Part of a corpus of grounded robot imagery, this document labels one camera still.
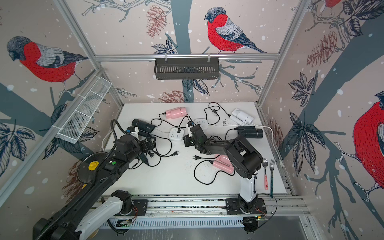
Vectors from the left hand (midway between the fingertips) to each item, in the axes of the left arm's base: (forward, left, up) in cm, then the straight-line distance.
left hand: (151, 136), depth 80 cm
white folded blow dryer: (+26, -57, -14) cm, 64 cm away
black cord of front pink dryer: (-5, -24, -17) cm, 30 cm away
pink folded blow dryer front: (-8, -41, -16) cm, 44 cm away
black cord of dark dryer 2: (+12, -45, -18) cm, 50 cm away
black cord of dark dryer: (-2, -11, -18) cm, 21 cm away
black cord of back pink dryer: (+23, -3, -17) cm, 29 cm away
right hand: (+8, -16, -13) cm, 22 cm away
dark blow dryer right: (+12, -61, -14) cm, 63 cm away
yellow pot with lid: (-15, +31, -6) cm, 35 cm away
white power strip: (+8, -11, -16) cm, 21 cm away
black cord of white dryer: (+43, -38, -17) cm, 60 cm away
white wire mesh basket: (+3, +43, +5) cm, 43 cm away
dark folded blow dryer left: (+15, +11, -13) cm, 23 cm away
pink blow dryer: (+28, -10, -13) cm, 33 cm away
